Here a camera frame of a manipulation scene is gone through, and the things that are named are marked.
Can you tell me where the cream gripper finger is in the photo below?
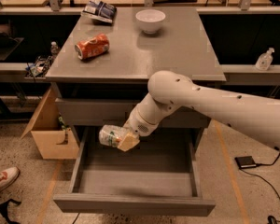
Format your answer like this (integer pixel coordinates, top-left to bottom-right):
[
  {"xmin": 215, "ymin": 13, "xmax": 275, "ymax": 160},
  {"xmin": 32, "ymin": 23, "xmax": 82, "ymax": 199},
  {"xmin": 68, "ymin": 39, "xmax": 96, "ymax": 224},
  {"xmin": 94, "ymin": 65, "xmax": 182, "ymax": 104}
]
[{"xmin": 118, "ymin": 132, "xmax": 140, "ymax": 152}]

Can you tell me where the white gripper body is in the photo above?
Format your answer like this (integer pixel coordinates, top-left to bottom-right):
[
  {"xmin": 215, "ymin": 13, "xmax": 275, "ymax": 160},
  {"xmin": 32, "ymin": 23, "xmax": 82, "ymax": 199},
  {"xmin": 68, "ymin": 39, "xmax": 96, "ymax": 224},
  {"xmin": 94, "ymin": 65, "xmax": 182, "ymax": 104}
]
[{"xmin": 123, "ymin": 108, "xmax": 158, "ymax": 136}]

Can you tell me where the white green 7up can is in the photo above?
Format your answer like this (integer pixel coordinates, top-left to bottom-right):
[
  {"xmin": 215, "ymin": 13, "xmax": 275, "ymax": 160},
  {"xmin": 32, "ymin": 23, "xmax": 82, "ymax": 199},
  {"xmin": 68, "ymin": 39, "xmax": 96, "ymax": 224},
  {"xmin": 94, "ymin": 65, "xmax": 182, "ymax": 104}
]
[{"xmin": 99, "ymin": 125, "xmax": 128, "ymax": 147}]

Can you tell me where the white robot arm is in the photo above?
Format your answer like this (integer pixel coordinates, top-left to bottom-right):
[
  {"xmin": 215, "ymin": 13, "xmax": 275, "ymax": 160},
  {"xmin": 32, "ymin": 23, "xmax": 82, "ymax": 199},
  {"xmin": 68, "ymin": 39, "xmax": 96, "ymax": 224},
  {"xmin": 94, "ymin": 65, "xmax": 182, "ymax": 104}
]
[{"xmin": 118, "ymin": 71, "xmax": 280, "ymax": 151}]

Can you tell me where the open grey middle drawer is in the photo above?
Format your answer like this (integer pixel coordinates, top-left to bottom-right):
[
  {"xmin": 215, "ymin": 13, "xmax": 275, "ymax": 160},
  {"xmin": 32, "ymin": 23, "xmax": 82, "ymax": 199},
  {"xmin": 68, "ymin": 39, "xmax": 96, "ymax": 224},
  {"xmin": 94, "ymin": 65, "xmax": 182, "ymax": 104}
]
[{"xmin": 53, "ymin": 127, "xmax": 216, "ymax": 217}]

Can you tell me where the grey drawer cabinet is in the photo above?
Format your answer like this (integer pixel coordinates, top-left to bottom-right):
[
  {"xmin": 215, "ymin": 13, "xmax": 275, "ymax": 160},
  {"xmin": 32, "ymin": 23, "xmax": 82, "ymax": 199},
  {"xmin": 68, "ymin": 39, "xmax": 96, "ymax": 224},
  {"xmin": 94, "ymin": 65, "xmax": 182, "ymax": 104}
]
[{"xmin": 45, "ymin": 6, "xmax": 227, "ymax": 217}]

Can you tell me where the closed grey top drawer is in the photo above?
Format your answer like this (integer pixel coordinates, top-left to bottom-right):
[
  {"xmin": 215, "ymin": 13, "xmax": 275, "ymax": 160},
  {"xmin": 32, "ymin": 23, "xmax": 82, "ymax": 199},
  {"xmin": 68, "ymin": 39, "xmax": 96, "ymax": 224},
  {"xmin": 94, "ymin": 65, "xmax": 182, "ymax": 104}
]
[{"xmin": 55, "ymin": 98, "xmax": 210, "ymax": 128}]

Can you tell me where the crushed orange soda can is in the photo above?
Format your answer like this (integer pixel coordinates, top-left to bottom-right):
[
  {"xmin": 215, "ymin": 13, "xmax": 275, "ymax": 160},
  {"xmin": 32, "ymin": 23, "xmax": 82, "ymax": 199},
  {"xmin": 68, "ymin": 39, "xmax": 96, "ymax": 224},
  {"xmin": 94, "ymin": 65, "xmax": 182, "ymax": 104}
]
[{"xmin": 75, "ymin": 34, "xmax": 110, "ymax": 60}]

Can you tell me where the cardboard box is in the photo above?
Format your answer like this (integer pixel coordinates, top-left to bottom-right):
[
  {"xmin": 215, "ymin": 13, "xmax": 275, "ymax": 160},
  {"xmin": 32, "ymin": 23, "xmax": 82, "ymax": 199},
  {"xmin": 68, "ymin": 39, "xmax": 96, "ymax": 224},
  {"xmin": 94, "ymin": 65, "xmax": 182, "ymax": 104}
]
[{"xmin": 21, "ymin": 88, "xmax": 79, "ymax": 160}]

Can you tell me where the white ceramic bowl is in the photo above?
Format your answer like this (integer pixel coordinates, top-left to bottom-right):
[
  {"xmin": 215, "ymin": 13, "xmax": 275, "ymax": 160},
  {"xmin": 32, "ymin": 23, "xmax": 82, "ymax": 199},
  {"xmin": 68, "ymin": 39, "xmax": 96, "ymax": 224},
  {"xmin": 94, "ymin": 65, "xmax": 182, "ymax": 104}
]
[{"xmin": 135, "ymin": 9, "xmax": 166, "ymax": 34}]

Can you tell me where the grey side shelf right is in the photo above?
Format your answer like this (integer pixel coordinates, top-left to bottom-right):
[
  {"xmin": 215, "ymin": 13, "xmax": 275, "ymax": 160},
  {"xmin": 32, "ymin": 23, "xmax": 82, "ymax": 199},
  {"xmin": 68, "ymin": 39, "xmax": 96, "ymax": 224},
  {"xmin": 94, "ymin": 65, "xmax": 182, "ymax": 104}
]
[{"xmin": 221, "ymin": 64, "xmax": 280, "ymax": 86}]

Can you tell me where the grey side shelf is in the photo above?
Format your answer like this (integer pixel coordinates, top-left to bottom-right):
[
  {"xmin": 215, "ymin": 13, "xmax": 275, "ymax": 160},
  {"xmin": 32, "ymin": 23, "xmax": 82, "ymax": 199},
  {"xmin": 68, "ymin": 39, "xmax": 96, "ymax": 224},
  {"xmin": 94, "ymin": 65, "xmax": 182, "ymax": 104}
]
[
  {"xmin": 0, "ymin": 63, "xmax": 47, "ymax": 83},
  {"xmin": 221, "ymin": 64, "xmax": 280, "ymax": 86}
]

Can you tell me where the clear plastic water bottle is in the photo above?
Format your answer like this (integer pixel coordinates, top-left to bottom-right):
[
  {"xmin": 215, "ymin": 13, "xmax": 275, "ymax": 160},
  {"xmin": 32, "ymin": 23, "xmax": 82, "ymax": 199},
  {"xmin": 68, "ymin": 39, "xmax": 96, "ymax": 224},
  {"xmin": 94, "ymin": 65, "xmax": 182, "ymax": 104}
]
[{"xmin": 50, "ymin": 41, "xmax": 60, "ymax": 60}]

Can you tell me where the black foot pedal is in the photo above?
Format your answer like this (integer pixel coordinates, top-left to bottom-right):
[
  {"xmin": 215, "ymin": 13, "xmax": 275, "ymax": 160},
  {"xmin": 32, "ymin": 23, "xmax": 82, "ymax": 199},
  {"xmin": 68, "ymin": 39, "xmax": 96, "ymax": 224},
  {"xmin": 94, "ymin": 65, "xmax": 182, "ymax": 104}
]
[{"xmin": 234, "ymin": 156, "xmax": 257, "ymax": 169}]

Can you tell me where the blue white chip bag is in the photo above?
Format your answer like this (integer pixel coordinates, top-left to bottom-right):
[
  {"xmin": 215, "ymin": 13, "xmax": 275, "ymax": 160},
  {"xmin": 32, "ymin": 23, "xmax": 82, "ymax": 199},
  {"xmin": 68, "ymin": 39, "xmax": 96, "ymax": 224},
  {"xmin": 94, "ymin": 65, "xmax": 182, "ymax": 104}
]
[{"xmin": 81, "ymin": 0, "xmax": 117, "ymax": 23}]

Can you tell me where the white red sneaker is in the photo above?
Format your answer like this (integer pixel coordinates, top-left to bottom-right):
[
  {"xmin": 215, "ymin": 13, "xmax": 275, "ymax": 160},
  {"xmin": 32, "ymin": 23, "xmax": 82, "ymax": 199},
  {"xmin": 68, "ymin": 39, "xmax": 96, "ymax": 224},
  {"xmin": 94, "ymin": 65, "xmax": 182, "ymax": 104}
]
[{"xmin": 0, "ymin": 167, "xmax": 20, "ymax": 192}]

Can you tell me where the hand sanitizer pump bottle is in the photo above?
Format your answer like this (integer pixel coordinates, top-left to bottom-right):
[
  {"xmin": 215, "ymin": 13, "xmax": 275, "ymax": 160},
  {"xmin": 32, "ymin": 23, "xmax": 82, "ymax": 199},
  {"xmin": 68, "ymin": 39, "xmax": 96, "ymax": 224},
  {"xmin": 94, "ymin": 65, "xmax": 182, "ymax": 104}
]
[{"xmin": 255, "ymin": 48, "xmax": 274, "ymax": 71}]

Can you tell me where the grey side shelf left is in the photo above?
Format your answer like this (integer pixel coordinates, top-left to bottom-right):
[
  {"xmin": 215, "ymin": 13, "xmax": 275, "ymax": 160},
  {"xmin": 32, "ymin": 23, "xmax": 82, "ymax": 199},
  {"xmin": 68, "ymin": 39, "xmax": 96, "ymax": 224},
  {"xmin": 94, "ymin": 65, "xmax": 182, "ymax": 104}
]
[{"xmin": 0, "ymin": 63, "xmax": 47, "ymax": 83}]

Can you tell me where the black floor bracket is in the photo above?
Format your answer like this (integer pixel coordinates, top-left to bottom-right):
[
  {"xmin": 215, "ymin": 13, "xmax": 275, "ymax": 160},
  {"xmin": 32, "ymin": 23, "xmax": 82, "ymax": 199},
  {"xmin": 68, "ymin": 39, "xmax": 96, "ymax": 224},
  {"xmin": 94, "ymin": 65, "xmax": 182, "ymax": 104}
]
[{"xmin": 0, "ymin": 199, "xmax": 21, "ymax": 224}]

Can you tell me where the black floor cable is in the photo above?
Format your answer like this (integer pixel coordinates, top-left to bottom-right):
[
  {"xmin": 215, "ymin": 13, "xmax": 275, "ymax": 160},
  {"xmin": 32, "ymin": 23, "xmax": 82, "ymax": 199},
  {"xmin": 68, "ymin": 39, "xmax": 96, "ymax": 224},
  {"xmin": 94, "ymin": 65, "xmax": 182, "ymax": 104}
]
[{"xmin": 239, "ymin": 151, "xmax": 280, "ymax": 224}]

